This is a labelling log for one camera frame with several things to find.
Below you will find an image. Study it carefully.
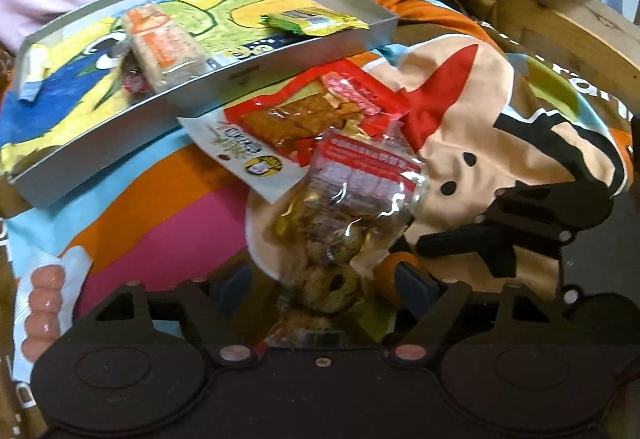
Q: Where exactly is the small orange fruit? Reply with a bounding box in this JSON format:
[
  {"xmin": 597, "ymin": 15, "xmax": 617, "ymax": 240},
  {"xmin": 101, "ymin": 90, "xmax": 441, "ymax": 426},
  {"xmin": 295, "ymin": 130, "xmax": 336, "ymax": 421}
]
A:
[{"xmin": 373, "ymin": 251, "xmax": 427, "ymax": 309}]

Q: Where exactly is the clear bag of nuts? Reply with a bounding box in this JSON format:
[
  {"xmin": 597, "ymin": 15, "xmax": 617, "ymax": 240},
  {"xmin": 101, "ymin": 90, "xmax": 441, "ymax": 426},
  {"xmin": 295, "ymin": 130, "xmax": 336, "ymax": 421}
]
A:
[{"xmin": 245, "ymin": 122, "xmax": 428, "ymax": 348}]

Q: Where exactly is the red tofu snack packet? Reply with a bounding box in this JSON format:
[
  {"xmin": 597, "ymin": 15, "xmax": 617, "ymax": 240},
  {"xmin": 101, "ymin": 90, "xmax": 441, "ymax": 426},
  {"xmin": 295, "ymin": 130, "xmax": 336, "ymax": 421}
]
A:
[{"xmin": 178, "ymin": 60, "xmax": 409, "ymax": 204}]

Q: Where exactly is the colourful cartoon blanket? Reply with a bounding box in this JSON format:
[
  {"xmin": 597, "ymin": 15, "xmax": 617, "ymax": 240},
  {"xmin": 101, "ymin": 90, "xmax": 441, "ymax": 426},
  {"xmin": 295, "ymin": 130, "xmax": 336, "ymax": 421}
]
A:
[{"xmin": 6, "ymin": 0, "xmax": 634, "ymax": 318}]

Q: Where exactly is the white sausage snack packet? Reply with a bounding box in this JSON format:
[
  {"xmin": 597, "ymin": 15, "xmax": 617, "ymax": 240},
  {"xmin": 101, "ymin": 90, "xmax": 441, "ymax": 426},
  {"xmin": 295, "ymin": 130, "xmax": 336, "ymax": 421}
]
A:
[{"xmin": 11, "ymin": 246, "xmax": 92, "ymax": 384}]

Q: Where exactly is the grey tray with cartoon drawing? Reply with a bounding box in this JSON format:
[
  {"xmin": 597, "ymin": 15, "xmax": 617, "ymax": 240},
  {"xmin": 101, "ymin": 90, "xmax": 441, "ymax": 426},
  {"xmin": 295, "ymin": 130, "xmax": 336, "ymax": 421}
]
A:
[{"xmin": 1, "ymin": 0, "xmax": 398, "ymax": 206}]

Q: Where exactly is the orange cracker packet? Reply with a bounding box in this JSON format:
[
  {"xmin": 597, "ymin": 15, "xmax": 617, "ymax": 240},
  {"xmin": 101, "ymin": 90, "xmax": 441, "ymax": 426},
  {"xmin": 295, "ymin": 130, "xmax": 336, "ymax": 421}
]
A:
[{"xmin": 122, "ymin": 3, "xmax": 208, "ymax": 92}]

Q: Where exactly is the yellow green snack packet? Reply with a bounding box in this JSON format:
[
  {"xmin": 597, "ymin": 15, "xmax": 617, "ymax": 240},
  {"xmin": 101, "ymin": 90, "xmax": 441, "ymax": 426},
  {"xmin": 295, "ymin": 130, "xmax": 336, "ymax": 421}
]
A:
[{"xmin": 262, "ymin": 7, "xmax": 369, "ymax": 37}]

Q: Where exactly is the wooden bed frame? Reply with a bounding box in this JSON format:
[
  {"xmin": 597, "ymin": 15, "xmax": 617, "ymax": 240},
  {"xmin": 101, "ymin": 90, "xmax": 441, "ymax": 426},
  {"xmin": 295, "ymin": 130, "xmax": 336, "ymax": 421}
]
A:
[{"xmin": 458, "ymin": 0, "xmax": 639, "ymax": 113}]

